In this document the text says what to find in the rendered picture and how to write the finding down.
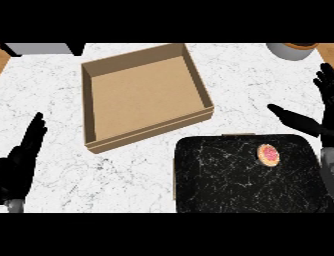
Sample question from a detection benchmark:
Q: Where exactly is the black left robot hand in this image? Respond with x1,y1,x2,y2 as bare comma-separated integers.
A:
0,111,49,206

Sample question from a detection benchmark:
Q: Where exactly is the pink frosted cupcake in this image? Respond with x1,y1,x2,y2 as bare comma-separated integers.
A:
255,143,282,168

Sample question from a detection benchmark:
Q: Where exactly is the black marbled tray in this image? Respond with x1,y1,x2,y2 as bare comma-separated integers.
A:
173,133,334,214

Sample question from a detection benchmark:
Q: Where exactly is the brown cardboard box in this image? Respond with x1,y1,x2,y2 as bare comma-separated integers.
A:
80,43,215,155

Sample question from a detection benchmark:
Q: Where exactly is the grey and black appliance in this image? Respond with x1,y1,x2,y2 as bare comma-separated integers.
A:
0,43,87,58

